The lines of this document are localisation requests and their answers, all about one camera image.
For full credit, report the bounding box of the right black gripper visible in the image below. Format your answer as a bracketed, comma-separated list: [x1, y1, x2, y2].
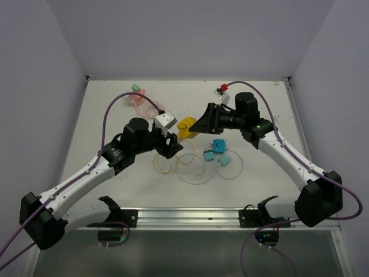
[190, 103, 245, 135]

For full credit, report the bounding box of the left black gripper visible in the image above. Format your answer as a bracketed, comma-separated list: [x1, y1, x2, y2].
[133, 123, 183, 158]

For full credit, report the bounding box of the yellow charger plug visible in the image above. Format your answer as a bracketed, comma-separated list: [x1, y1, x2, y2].
[177, 133, 187, 143]

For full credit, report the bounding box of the yellow cube socket adapter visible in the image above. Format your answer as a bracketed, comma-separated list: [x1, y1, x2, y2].
[176, 117, 199, 140]

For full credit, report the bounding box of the blue power socket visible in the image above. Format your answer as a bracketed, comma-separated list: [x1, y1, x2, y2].
[212, 138, 227, 154]

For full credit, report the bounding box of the white socket adapter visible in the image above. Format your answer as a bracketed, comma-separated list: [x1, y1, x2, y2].
[225, 140, 231, 149]

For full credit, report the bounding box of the teal charger plug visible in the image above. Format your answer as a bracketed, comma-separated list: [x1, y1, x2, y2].
[203, 149, 215, 162]

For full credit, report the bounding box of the light blue cable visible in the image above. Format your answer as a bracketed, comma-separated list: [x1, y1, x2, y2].
[175, 149, 245, 185]

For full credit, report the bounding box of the light blue charger plug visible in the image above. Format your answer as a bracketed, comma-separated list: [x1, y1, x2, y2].
[217, 154, 232, 167]

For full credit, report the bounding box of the pink cable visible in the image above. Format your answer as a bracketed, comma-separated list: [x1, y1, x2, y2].
[134, 100, 164, 120]

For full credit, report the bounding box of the pink socket adapter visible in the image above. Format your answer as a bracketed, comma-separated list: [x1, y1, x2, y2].
[123, 89, 146, 106]

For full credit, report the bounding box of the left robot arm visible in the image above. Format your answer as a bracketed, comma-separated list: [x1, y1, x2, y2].
[20, 113, 183, 250]

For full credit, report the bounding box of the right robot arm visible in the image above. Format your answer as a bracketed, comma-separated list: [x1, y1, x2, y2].
[190, 92, 343, 227]

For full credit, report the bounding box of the green plug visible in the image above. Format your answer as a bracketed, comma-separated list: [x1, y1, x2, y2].
[131, 84, 141, 92]

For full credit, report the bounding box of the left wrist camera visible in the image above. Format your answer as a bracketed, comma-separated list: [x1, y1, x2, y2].
[154, 111, 177, 136]

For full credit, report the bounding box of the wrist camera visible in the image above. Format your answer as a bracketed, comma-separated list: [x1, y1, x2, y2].
[154, 111, 177, 136]
[214, 84, 230, 105]

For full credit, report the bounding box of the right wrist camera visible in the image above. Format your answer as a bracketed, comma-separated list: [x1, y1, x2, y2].
[214, 84, 230, 105]

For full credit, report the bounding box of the left black mount plate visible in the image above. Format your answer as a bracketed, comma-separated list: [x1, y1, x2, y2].
[87, 209, 138, 228]

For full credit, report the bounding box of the black mount plate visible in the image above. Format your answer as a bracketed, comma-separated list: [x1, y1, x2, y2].
[238, 204, 291, 228]
[87, 209, 138, 228]

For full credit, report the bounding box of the right black mount plate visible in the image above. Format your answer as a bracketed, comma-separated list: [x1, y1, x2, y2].
[238, 204, 291, 228]

